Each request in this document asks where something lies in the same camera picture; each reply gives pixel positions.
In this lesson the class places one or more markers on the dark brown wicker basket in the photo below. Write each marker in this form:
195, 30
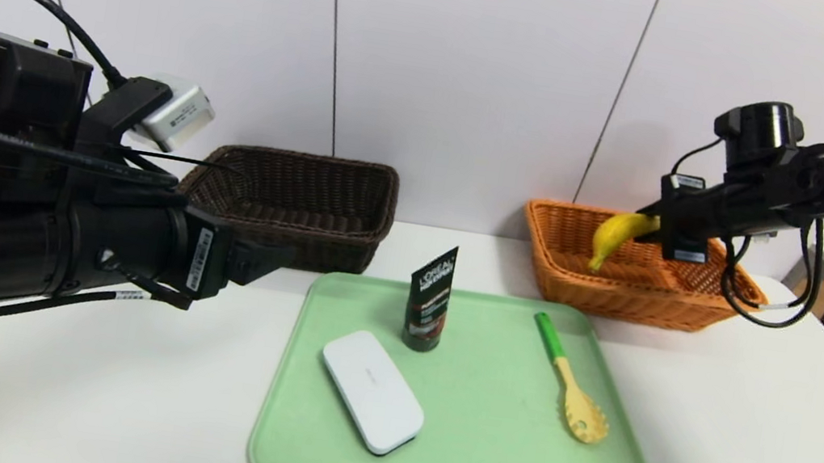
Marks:
318, 201

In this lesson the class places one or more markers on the black cosmetic tube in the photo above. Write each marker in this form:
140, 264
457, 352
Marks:
427, 307

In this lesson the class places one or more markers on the light green plastic tray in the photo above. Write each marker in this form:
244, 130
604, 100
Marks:
479, 438

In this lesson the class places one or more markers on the yellow banana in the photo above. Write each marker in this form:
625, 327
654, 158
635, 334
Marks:
616, 233

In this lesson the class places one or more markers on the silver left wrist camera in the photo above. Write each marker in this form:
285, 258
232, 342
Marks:
180, 117

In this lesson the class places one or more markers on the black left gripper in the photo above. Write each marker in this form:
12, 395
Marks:
205, 260

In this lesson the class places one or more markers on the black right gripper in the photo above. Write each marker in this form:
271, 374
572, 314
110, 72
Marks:
683, 223

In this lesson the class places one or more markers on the orange wicker basket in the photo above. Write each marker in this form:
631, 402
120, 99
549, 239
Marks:
614, 298

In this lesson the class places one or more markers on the white oblong plastic case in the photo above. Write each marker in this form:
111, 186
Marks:
372, 389

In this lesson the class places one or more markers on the black left camera bracket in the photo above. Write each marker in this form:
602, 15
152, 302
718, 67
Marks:
114, 122

